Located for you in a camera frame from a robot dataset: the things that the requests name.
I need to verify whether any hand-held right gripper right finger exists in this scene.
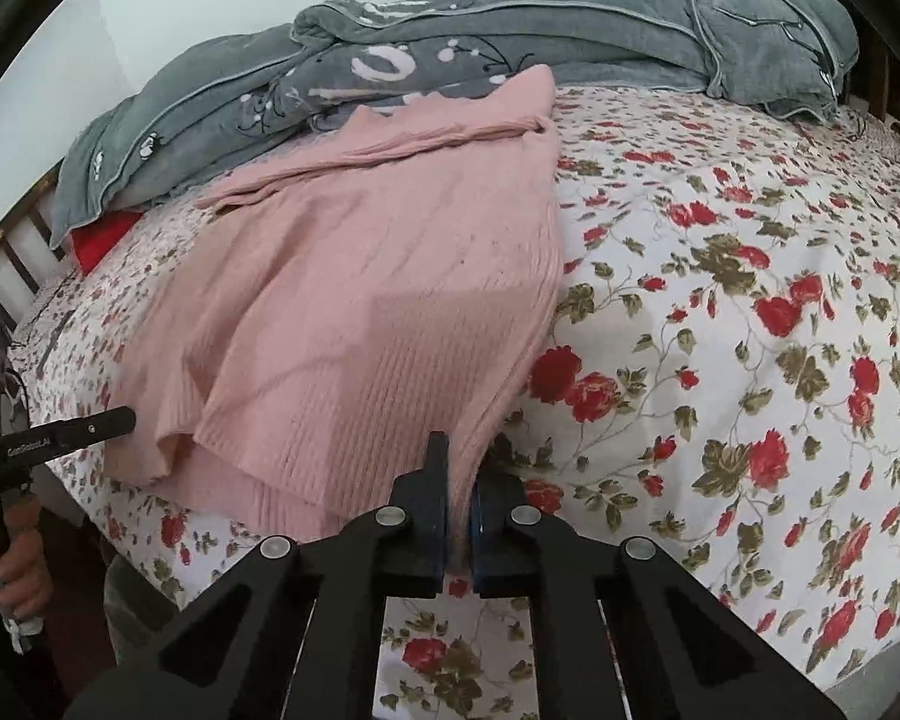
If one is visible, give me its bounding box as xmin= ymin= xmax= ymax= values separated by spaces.
xmin=471 ymin=476 xmax=848 ymax=720

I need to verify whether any person's left hand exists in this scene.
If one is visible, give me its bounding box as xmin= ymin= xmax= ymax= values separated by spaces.
xmin=0 ymin=499 xmax=53 ymax=625

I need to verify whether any wooden bed headboard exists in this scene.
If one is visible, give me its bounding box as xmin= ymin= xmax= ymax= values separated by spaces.
xmin=0 ymin=157 xmax=76 ymax=316

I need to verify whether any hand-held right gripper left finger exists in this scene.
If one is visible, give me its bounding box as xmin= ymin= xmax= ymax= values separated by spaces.
xmin=64 ymin=431 xmax=451 ymax=720

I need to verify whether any red pillow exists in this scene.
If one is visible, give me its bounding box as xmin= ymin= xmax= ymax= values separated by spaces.
xmin=71 ymin=210 xmax=143 ymax=275

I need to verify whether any pink knit sweater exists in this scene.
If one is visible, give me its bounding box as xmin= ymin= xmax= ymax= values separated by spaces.
xmin=109 ymin=64 xmax=567 ymax=541

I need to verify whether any grey floral quilt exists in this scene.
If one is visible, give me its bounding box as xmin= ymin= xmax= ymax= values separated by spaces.
xmin=49 ymin=0 xmax=860 ymax=248

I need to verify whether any wooden bed footboard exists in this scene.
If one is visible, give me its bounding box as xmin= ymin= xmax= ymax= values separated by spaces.
xmin=855 ymin=37 xmax=900 ymax=143

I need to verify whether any floral bed sheet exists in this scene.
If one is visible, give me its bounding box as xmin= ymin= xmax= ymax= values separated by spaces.
xmin=7 ymin=82 xmax=900 ymax=720

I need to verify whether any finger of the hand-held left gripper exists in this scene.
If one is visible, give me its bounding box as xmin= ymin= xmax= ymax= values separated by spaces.
xmin=0 ymin=405 xmax=137 ymax=482

